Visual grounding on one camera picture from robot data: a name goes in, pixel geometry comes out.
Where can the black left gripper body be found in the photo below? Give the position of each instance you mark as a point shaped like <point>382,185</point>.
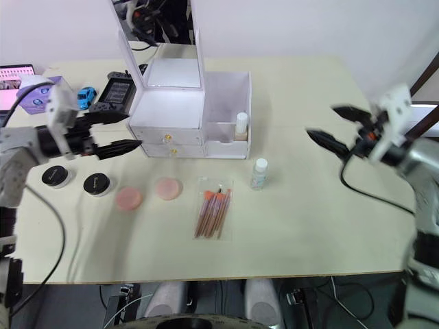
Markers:
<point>80,137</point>

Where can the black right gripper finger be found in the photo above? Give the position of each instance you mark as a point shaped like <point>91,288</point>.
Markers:
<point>353,114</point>
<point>331,142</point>

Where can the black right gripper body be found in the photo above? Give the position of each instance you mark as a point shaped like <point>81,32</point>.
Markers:
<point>370,133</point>

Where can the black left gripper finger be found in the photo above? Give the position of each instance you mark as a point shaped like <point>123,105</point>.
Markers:
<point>116,148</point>
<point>106,118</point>

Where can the white drawer with gold knob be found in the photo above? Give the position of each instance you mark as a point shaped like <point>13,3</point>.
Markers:
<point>188,150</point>
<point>154,137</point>

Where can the black round compact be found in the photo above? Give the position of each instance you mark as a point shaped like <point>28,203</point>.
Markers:
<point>56,176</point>
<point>97,184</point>

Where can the pink round makeup sponge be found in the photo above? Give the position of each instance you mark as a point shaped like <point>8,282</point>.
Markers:
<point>168,188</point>
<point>129,198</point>

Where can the clear bottle with white cap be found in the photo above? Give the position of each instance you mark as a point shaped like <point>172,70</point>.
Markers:
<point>259,174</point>

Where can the pink brush set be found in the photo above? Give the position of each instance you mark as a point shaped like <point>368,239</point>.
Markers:
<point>213,212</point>

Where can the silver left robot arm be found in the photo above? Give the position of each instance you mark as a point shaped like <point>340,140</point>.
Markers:
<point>13,154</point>

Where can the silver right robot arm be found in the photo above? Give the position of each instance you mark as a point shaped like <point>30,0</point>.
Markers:
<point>425,178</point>

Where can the white makeup organizer with mirror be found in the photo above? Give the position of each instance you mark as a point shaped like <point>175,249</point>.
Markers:
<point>226,89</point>

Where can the black handheld game console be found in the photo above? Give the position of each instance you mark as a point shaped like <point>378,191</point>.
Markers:
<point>115,92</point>

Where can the blue toy car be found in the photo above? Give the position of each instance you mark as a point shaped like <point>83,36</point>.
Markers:
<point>85,97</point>

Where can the purple tissue box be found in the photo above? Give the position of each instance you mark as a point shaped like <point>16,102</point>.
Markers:
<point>37,101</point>

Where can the tablet with pink screen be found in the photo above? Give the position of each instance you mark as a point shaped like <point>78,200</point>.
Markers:
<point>10,85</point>

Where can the beige bottle with white cap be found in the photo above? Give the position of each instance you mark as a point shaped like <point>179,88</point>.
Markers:
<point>241,125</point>

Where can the grey rounded shape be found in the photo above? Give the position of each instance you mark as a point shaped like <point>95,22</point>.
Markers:
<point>166,298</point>
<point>262,301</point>

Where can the dark round base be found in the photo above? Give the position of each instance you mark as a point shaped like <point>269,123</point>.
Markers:
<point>192,323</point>

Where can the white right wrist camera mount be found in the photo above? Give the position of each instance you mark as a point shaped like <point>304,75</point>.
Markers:
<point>394,113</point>

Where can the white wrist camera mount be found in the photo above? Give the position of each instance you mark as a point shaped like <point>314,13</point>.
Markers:
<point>60,109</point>
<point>394,113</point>

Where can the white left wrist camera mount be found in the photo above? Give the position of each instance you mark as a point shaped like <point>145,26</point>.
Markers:
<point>60,109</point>

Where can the dark stand frame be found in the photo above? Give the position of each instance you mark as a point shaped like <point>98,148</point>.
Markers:
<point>423,77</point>

